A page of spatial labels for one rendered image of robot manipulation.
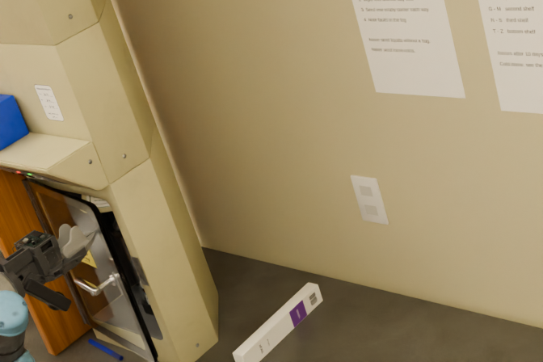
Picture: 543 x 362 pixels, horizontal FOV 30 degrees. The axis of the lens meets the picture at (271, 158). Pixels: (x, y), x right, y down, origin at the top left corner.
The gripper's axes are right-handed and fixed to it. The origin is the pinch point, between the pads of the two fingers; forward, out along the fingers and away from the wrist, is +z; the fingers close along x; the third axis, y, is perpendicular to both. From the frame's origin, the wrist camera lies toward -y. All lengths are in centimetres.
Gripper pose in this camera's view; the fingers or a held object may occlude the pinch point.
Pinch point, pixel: (90, 239)
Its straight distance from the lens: 207.8
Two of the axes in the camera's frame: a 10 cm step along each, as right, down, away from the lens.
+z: 6.4, -4.9, 5.9
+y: -2.8, -8.7, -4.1
